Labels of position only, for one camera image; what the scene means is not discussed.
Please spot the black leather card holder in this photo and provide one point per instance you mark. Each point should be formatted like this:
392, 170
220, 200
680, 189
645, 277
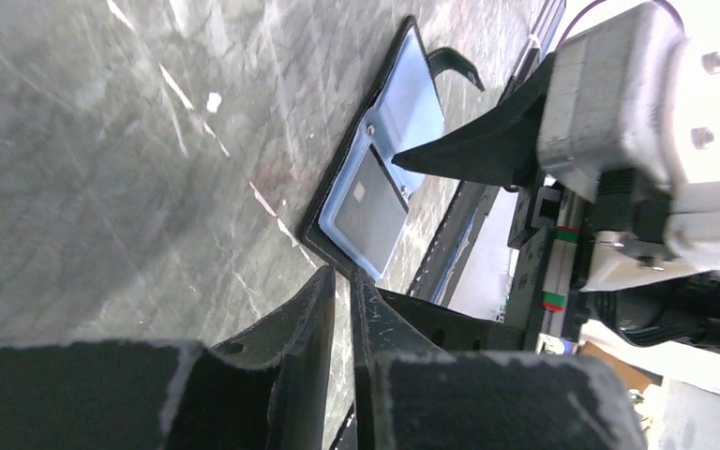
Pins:
400, 110

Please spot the black credit card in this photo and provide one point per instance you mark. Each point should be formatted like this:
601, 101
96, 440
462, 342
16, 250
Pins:
370, 216

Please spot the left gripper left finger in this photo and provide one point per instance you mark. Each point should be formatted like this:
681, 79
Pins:
264, 388

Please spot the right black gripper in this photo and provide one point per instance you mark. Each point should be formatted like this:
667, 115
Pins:
579, 262

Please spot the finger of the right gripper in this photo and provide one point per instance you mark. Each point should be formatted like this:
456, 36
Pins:
498, 148

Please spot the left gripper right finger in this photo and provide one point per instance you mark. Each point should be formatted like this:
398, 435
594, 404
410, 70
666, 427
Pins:
411, 394

